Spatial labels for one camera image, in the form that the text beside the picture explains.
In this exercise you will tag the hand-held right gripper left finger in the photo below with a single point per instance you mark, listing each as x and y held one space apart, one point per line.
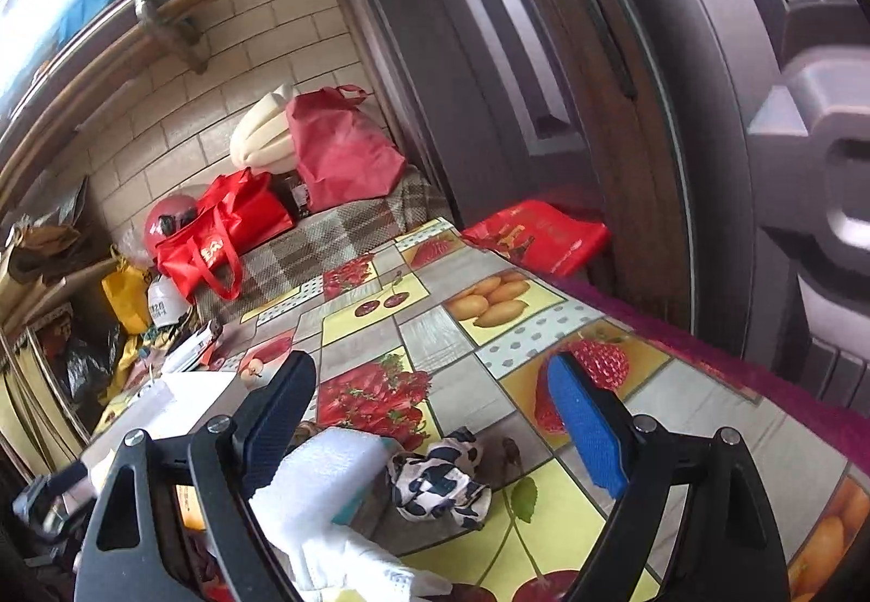
272 432

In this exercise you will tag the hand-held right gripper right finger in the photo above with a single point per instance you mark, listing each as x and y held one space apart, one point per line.
588 425

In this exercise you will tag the white foam sheet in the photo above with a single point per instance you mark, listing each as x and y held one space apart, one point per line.
326 466

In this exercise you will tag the white cardboard box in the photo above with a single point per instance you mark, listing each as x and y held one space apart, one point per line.
183 395

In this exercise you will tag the black plastic bag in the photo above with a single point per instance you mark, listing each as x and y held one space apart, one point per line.
85 364

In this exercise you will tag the white paper towel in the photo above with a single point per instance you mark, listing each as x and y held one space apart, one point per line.
353 564

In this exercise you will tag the fruit print tablecloth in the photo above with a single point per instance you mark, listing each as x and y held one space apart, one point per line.
442 364

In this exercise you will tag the cow print scrunchie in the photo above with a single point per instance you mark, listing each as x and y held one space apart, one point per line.
438 483

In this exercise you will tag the white helmet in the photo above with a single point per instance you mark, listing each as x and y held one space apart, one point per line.
163 303

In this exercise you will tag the plaid blanket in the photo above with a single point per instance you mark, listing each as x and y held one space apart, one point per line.
319 242

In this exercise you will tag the flat red gift bag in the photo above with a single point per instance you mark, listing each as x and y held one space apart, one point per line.
537 235

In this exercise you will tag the yellow shopping bag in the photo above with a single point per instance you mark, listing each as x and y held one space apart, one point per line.
126 296

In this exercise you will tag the red tote bag gold print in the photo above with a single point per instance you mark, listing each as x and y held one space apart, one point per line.
211 235

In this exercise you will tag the pink helmet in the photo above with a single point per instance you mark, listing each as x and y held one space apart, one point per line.
160 221

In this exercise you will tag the red plastic bag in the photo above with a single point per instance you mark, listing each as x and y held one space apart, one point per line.
340 153

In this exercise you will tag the cream foam cushion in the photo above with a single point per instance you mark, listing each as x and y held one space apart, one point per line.
262 133

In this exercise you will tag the grey door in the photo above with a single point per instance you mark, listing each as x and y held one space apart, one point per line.
612 31

